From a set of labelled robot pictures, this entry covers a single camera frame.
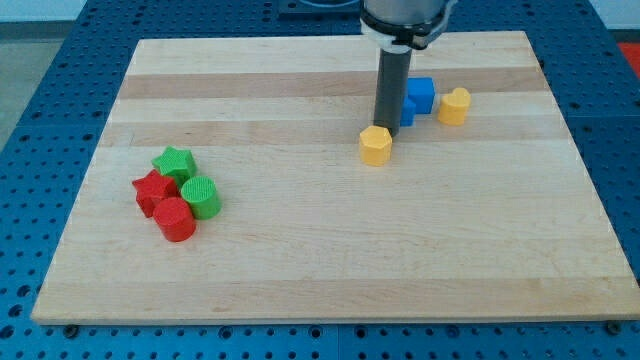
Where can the green cylinder block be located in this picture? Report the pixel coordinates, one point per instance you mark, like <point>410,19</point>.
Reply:
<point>201,194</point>

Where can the yellow heart block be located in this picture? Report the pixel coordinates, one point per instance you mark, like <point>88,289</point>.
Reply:
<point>454,106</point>

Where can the blue cube block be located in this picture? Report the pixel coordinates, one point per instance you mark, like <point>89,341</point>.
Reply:
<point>421,91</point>

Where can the red star block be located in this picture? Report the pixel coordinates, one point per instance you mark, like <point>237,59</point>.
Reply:
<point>152,189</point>

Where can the yellow hexagon block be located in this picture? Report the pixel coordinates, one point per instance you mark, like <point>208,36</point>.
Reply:
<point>375,144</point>

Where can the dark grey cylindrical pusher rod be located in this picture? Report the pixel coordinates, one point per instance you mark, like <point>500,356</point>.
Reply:
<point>393,71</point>

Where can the green star block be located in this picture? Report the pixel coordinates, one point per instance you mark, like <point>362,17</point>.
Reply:
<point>178,164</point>

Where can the red cylinder block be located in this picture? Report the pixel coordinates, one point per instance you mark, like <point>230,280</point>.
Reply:
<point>175,220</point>

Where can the wooden board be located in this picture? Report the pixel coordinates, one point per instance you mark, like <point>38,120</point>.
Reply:
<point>493,221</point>

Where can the small blue block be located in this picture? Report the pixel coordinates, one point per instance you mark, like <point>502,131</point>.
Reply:
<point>408,113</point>

